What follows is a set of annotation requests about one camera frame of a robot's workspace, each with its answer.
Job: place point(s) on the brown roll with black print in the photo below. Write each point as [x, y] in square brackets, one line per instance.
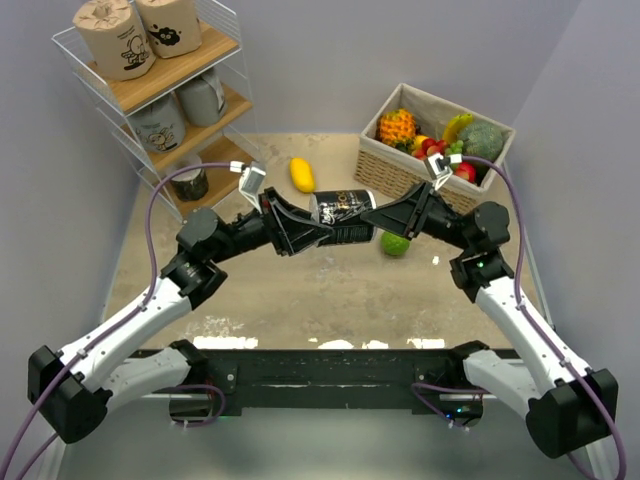
[172, 25]

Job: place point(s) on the green grapes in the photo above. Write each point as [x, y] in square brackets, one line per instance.
[455, 148]

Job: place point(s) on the red apples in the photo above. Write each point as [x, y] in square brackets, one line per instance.
[426, 146]

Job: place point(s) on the white paper towel roll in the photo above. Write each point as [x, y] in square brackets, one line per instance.
[341, 210]

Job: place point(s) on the green melon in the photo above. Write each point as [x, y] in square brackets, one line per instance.
[481, 139]

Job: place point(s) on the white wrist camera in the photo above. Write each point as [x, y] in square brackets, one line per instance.
[250, 181]
[440, 169]

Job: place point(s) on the white and grey towel roll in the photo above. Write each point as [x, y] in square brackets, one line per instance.
[189, 186]

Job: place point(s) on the yellow mango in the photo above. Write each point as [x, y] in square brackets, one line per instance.
[302, 175]

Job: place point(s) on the grey paper towel roll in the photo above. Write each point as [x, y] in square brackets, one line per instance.
[159, 126]

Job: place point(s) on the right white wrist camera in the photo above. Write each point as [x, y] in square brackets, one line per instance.
[440, 169]

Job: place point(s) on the brown paper towel roll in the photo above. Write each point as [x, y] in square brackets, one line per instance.
[116, 38]

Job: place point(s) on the woven fruit basket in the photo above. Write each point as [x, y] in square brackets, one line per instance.
[392, 170]

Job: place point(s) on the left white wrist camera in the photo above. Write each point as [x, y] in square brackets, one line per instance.
[250, 181]

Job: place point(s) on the dark grey towel roll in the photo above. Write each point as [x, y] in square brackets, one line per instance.
[203, 99]

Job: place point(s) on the pineapple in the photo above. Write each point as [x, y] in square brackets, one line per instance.
[396, 127]

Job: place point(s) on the green bumpy citrus fruit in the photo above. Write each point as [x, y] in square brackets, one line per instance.
[394, 245]

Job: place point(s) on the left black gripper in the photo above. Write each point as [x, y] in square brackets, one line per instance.
[294, 229]

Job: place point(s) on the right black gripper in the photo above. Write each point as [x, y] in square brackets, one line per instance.
[403, 215]

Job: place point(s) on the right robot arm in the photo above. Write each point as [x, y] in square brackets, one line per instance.
[565, 404]

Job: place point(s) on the white wire wooden shelf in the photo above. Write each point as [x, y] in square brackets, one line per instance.
[169, 80]

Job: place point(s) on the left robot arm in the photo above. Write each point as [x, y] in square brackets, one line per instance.
[67, 387]

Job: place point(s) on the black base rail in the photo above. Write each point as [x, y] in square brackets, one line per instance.
[411, 380]

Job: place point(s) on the yellow banana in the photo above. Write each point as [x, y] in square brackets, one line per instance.
[455, 125]

